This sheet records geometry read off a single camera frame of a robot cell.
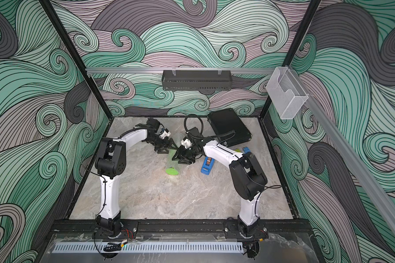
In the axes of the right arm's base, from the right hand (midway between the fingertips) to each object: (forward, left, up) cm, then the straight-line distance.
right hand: (173, 161), depth 84 cm
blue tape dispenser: (+2, -18, -9) cm, 21 cm away
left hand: (+12, +2, -6) cm, 13 cm away
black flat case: (+31, -35, -9) cm, 48 cm away
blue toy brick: (+14, -44, -11) cm, 47 cm away
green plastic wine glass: (-2, +1, -6) cm, 7 cm away
